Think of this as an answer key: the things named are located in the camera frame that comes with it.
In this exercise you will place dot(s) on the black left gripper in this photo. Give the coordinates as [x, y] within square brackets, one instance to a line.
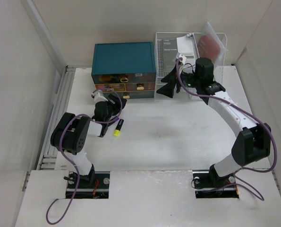
[118, 106]

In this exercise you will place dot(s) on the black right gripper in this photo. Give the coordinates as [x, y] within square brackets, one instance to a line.
[171, 79]

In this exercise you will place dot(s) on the pink yellow highlighter marker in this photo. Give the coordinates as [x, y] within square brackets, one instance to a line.
[118, 128]

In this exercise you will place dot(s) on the grey Canon setup guide booklet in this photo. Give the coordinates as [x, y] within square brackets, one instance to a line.
[184, 45]

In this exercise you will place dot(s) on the teal drawer organizer box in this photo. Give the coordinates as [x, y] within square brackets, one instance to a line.
[127, 68]

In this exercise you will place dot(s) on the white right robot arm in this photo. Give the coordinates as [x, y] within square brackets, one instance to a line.
[253, 137]

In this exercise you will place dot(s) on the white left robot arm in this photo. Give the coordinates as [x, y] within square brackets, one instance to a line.
[70, 133]

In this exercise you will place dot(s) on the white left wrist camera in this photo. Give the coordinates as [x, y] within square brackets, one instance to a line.
[98, 96]

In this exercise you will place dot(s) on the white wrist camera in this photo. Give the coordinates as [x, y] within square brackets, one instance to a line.
[98, 96]
[180, 58]

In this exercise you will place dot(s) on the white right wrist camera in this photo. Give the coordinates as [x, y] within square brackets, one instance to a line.
[180, 58]

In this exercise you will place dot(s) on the white wire mesh file rack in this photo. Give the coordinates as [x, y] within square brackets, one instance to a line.
[161, 71]

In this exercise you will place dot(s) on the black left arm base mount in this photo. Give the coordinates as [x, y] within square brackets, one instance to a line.
[98, 189]

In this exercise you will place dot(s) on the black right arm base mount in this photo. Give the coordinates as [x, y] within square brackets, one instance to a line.
[207, 188]

